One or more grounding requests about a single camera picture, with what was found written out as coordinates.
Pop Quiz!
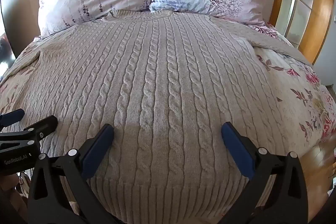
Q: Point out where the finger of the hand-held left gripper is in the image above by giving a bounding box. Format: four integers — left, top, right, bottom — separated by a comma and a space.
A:
0, 109, 25, 128
0, 115, 59, 147

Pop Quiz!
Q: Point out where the floral bedspread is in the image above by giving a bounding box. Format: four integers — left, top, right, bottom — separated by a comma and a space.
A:
0, 22, 336, 214

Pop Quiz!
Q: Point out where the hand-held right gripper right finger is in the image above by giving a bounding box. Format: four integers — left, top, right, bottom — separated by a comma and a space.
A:
221, 122, 308, 224

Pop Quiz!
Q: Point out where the wooden headboard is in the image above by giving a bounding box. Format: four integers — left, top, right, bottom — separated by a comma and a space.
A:
269, 0, 335, 65

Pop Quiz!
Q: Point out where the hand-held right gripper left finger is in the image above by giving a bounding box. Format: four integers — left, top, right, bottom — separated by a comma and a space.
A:
27, 123, 117, 224

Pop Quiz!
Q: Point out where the beige cable knit sweater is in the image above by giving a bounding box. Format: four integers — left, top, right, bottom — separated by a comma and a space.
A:
0, 10, 313, 219

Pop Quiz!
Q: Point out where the dark furniture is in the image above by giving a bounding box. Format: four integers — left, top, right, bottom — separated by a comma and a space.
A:
0, 0, 17, 67

